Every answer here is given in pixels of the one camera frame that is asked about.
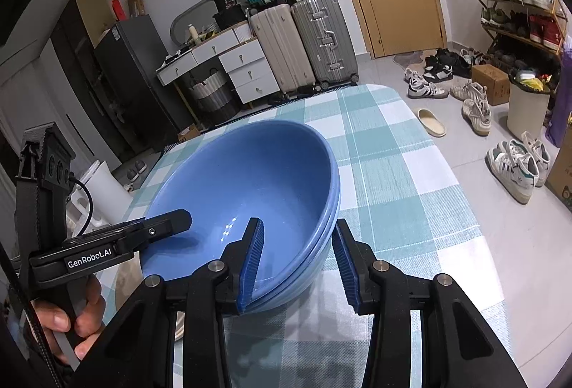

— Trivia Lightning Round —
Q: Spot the white trash bin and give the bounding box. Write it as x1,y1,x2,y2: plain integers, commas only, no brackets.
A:
507,75,551,141

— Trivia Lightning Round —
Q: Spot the purple plastic bag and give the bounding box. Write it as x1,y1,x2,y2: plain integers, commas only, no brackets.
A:
543,35,572,148

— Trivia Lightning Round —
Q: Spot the dark grey fridge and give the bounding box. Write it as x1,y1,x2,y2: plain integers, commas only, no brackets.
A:
94,15,193,152

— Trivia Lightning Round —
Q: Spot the black storage box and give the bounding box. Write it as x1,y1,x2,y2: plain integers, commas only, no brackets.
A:
212,8,248,31

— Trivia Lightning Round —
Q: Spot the white drawer desk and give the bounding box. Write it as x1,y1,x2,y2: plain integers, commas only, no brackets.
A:
156,24,280,105

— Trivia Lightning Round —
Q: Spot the small cardboard box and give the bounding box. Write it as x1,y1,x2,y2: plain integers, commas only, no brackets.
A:
176,124,202,143

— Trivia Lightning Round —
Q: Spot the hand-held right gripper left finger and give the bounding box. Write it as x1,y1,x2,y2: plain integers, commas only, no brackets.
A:
103,217,265,388

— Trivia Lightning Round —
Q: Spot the white electric kettle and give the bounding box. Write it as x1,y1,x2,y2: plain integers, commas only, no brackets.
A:
67,159,132,237

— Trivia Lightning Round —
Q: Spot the white panel door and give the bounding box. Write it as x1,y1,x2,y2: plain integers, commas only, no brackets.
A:
0,40,103,192

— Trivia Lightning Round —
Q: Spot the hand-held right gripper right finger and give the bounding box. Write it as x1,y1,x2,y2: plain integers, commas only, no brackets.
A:
331,218,528,388

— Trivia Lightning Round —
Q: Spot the brown taped cardboard box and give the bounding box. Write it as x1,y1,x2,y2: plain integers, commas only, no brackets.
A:
471,64,511,106

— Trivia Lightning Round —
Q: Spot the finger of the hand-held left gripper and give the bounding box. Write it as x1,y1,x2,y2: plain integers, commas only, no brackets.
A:
118,209,194,255

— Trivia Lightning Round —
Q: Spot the grey white laundry basket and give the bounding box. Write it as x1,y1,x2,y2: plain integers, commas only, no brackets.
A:
181,69,240,125

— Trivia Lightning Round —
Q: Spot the flat beige cardboard sheet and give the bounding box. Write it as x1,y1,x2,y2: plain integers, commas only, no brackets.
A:
74,0,114,47

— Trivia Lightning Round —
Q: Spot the pale door mat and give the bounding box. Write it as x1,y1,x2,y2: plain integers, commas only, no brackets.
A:
393,51,430,67

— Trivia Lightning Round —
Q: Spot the silver suitcase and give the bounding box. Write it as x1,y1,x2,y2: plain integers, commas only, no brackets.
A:
291,0,359,89

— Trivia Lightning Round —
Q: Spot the beige slipper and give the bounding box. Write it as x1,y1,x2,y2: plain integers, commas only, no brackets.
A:
418,108,448,138

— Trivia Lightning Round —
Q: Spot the beige suitcase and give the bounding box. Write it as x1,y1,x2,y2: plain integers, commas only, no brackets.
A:
247,4,316,96

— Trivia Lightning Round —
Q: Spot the teal checked tablecloth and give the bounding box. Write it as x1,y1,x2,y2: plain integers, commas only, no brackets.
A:
92,83,514,388

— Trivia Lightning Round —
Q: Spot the group of loose sneakers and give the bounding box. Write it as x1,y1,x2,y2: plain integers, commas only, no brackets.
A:
404,49,552,205

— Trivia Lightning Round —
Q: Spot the blue bowl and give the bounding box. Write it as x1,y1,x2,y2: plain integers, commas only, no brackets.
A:
241,156,341,313
140,120,338,308
241,165,342,315

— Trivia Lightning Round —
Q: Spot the black braided cable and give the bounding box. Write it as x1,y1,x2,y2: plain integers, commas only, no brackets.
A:
0,243,63,388

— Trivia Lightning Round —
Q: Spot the group of shelved shoes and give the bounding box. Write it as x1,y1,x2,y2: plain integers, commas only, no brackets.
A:
460,0,566,71

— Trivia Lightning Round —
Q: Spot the oval grey-framed mirror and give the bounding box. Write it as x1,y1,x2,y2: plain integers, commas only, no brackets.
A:
170,0,220,47

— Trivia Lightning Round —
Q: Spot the printed cardboard box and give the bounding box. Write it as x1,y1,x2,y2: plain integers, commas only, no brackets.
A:
546,133,572,210

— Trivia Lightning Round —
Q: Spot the wooden shoe rack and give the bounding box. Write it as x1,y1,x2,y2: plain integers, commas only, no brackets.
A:
474,0,568,94

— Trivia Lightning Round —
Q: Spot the person's left hand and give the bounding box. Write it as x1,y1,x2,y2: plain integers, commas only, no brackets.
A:
33,274,107,359

